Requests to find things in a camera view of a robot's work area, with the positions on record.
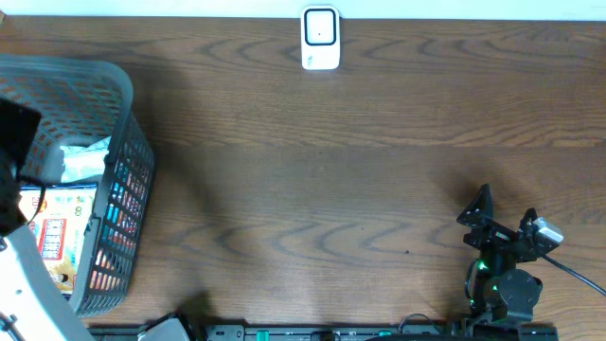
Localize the light green wipes pack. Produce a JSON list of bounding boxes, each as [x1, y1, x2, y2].
[[60, 136, 111, 183]]

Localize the yellow snack bag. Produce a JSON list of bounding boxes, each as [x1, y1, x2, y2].
[[19, 184, 97, 296]]

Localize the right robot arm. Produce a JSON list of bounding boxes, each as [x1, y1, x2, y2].
[[456, 184, 543, 326]]

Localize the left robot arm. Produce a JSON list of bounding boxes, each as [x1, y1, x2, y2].
[[1, 99, 93, 340]]

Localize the white barcode scanner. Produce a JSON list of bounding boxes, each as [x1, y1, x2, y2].
[[300, 5, 341, 71]]

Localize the grey plastic mesh basket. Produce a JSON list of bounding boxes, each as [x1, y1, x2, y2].
[[1, 54, 155, 317]]

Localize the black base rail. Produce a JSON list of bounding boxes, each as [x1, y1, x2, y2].
[[88, 323, 560, 341]]

